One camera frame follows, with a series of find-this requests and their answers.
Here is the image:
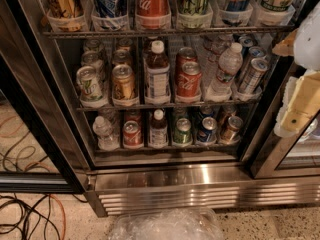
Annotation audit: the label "gold soda can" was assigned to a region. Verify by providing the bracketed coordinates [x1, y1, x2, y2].
[112, 64, 135, 100]
[116, 38, 134, 52]
[112, 49, 133, 66]

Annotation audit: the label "clear plastic bag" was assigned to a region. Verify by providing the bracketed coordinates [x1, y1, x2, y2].
[107, 208, 224, 240]

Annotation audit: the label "red coca-cola can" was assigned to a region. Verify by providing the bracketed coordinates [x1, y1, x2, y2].
[177, 61, 202, 98]
[123, 121, 143, 148]
[176, 47, 197, 70]

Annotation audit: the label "bottom red coca-cola can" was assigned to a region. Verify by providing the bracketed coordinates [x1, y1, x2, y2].
[123, 121, 143, 148]

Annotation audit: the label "shelf water bottle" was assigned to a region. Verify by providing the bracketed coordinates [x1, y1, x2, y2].
[211, 42, 243, 95]
[93, 116, 119, 151]

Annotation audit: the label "stainless steel fridge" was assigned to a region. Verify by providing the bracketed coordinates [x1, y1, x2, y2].
[0, 0, 320, 218]

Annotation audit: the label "front red coca-cola can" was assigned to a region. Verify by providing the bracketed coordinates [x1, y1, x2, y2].
[177, 61, 202, 98]

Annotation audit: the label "bottom shelf water bottle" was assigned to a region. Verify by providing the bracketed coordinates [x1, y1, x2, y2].
[93, 116, 119, 151]

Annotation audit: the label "silver slim can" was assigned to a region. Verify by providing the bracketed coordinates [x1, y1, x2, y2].
[236, 46, 266, 83]
[238, 58, 268, 94]
[238, 35, 256, 56]

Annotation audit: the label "front silver slim can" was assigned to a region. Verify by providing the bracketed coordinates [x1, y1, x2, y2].
[238, 58, 268, 94]

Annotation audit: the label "right glass fridge door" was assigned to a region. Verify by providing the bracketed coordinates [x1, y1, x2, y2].
[248, 63, 320, 179]

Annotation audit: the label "black and orange cables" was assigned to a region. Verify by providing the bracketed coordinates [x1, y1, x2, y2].
[0, 113, 88, 240]

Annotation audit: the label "bottom gold can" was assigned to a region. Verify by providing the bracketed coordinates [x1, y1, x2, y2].
[220, 116, 243, 144]

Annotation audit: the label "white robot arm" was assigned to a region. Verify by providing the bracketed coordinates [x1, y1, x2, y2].
[272, 2, 320, 138]

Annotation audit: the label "top shelf coca-cola can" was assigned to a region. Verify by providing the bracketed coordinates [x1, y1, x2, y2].
[137, 0, 168, 29]

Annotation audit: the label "glass fridge door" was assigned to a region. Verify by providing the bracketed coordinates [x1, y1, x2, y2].
[248, 63, 320, 179]
[0, 0, 88, 193]

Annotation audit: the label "front gold soda can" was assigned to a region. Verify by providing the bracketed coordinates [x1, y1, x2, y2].
[112, 64, 135, 100]

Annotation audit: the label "rear red coca-cola can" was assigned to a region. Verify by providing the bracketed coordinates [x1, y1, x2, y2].
[176, 47, 197, 70]

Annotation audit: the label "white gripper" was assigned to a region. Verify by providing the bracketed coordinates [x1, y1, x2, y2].
[271, 28, 320, 139]

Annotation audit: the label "rear water bottle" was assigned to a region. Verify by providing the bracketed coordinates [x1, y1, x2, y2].
[203, 34, 234, 85]

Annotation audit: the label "green sprite can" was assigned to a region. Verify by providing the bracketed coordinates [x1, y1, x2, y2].
[173, 118, 191, 145]

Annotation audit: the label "middle shelf tea bottle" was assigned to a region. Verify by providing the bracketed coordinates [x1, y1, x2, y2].
[146, 40, 170, 98]

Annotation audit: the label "7up can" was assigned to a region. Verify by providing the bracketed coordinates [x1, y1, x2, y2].
[83, 39, 105, 59]
[76, 66, 103, 102]
[81, 51, 105, 80]

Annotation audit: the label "blue pepsi can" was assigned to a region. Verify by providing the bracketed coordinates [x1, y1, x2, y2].
[197, 117, 217, 143]

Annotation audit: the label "left glass fridge door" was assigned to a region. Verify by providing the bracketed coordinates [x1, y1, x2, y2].
[0, 0, 88, 193]

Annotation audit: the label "shelf tea bottle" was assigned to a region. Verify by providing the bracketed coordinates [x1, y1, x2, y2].
[149, 109, 168, 148]
[146, 40, 170, 98]

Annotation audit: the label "middle shelf water bottle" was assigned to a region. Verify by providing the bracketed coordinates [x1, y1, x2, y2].
[211, 42, 243, 95]

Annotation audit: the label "bottom shelf tea bottle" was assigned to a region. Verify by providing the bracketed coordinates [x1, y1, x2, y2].
[149, 109, 168, 148]

